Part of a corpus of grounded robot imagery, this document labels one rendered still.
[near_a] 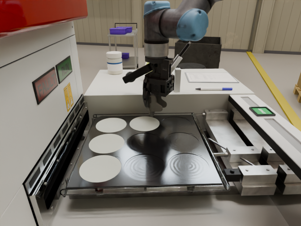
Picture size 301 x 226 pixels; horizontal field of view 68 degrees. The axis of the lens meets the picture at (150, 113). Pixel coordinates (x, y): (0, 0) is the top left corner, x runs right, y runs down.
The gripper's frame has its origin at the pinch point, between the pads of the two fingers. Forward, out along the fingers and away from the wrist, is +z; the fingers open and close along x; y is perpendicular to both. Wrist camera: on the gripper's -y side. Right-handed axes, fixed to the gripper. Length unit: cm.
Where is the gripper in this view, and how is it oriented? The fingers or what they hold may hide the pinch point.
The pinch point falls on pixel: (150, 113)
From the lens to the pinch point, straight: 78.8
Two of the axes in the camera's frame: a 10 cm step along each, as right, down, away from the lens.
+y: 8.9, 2.0, -4.1
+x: 4.6, -3.9, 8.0
